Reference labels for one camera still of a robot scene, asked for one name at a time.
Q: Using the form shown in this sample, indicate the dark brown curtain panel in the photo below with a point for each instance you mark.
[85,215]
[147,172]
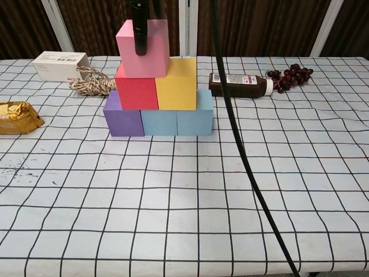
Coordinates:
[95,26]
[20,29]
[274,26]
[354,26]

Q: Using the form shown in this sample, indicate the light blue foam cube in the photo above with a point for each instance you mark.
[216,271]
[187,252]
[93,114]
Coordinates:
[196,122]
[158,122]

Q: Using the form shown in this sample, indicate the yellow foam cube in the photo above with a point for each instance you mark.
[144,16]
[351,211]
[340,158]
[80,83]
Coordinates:
[176,92]

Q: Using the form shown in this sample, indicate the dark red grape bunch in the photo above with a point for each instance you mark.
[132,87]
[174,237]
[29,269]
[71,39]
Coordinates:
[297,75]

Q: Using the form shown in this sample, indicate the gold snack package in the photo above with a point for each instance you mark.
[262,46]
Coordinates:
[17,118]

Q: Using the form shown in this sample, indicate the white cardboard box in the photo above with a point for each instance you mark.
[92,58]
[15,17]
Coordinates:
[57,66]

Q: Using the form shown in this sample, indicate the purple foam cube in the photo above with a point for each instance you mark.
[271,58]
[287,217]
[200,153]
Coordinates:
[124,124]

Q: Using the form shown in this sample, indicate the dark brown labelled bottle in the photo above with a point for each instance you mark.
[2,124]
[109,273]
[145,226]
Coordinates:
[245,86]

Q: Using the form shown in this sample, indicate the pink foam cube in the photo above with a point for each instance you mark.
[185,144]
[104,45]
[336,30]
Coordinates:
[150,63]

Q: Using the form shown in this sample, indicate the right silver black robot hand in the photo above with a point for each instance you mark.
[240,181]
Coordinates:
[140,29]

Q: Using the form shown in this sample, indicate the red foam cube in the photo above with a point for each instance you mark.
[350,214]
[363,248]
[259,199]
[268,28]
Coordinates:
[135,92]

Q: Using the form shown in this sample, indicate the white partition frame post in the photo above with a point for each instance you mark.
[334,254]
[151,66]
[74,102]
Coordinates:
[187,29]
[325,31]
[57,29]

